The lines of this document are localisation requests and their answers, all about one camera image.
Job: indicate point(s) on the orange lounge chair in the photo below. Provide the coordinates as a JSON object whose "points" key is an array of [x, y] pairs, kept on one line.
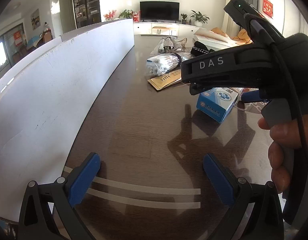
{"points": [[241, 38]]}

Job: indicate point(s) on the dark glass display cabinet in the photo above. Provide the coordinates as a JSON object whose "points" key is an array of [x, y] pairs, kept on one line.
{"points": [[86, 12]]}

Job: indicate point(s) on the black television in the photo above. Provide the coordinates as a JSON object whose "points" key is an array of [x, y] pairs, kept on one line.
{"points": [[159, 10]]}

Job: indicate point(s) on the green potted plant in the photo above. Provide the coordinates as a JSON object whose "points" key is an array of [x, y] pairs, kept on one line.
{"points": [[199, 18]]}

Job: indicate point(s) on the black knitted gloves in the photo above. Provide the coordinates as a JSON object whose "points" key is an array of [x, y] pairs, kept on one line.
{"points": [[199, 49]]}

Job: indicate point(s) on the large white cardboard box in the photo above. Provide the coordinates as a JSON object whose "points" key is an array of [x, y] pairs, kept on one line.
{"points": [[44, 101]]}

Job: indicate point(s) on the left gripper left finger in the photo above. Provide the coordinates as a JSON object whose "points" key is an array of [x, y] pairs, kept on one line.
{"points": [[81, 177]]}

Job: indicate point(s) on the red flower vase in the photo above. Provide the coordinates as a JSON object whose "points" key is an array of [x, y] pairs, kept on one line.
{"points": [[110, 15]]}

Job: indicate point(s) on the bagged wooden sticks bundle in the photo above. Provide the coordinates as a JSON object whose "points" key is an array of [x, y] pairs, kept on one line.
{"points": [[164, 63]]}

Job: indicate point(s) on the blue white medicine box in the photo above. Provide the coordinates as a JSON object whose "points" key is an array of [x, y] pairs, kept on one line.
{"points": [[218, 102]]}

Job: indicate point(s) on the tan HIH paper package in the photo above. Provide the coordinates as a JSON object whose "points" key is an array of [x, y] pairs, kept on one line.
{"points": [[166, 80]]}

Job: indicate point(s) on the white tv cabinet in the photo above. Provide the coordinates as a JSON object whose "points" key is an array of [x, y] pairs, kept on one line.
{"points": [[165, 29]]}

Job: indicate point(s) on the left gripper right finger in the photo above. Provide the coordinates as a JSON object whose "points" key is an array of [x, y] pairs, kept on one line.
{"points": [[221, 178]]}

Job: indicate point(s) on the flat white box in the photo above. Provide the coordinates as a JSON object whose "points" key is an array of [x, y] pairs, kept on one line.
{"points": [[213, 40]]}

